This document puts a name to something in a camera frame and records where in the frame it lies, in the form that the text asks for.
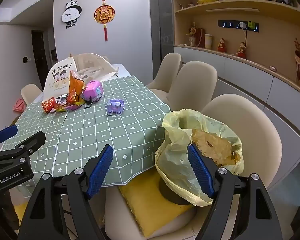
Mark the dark red bag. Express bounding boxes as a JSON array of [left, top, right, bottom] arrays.
[[195, 28, 205, 47]]

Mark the yellow trash bag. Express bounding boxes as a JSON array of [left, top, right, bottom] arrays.
[[155, 109, 244, 207]]

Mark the grey sideboard cabinet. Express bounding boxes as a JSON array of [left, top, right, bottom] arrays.
[[174, 45, 300, 188]]

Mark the pink toy box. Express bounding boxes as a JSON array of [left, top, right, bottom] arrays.
[[81, 80, 103, 108]]

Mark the dark door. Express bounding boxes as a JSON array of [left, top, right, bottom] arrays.
[[31, 29, 53, 85]]

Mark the wooden wall shelf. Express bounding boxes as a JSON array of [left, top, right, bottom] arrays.
[[171, 0, 300, 93]]

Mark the white charger cable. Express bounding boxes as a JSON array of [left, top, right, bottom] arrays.
[[230, 27, 248, 56]]

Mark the yellow seat cushion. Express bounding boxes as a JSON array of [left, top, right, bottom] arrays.
[[119, 171, 194, 238]]

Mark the red knot wall ornament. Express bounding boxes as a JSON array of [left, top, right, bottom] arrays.
[[94, 0, 115, 42]]

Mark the grey tall cabinet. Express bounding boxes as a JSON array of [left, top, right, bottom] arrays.
[[150, 0, 174, 85]]

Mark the panda wall clock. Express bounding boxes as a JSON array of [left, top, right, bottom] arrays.
[[61, 0, 82, 29]]

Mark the red snack wrapper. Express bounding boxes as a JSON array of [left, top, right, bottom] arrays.
[[42, 97, 57, 113]]

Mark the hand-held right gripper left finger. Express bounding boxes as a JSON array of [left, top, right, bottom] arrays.
[[17, 144, 114, 240]]

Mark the purple toy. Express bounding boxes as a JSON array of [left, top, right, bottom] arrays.
[[105, 99, 125, 116]]

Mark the beige chair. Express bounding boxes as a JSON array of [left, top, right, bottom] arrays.
[[146, 52, 182, 92], [165, 61, 218, 113], [20, 84, 43, 105], [104, 94, 283, 240]]

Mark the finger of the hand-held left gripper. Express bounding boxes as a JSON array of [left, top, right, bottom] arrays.
[[0, 131, 46, 167], [0, 125, 18, 153]]

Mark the green checkered tablecloth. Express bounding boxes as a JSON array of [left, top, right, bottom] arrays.
[[1, 75, 171, 188]]

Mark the red paper bag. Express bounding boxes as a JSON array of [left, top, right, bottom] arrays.
[[13, 99, 25, 113]]

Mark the orange foil snack bag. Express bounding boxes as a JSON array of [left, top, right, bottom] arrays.
[[66, 70, 86, 105]]

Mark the brown paper bag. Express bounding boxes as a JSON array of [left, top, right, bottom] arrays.
[[191, 129, 240, 170]]

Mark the black trash bin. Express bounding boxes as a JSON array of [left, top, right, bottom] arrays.
[[159, 175, 190, 204]]

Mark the flower vase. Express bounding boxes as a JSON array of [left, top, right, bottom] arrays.
[[189, 22, 197, 47]]

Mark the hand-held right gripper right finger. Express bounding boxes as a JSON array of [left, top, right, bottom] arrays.
[[187, 143, 283, 240]]

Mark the person's left forearm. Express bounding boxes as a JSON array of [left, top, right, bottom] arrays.
[[0, 192, 18, 240]]

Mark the pink candy wrapper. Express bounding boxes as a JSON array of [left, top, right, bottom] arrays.
[[65, 102, 87, 112]]

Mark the black power strip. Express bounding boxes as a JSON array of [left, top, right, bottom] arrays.
[[217, 19, 260, 33]]

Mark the beige mesh food cover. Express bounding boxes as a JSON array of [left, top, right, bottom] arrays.
[[44, 53, 118, 99]]

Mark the red seated figurine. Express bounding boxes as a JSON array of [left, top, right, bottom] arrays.
[[217, 38, 227, 53], [237, 42, 247, 59]]

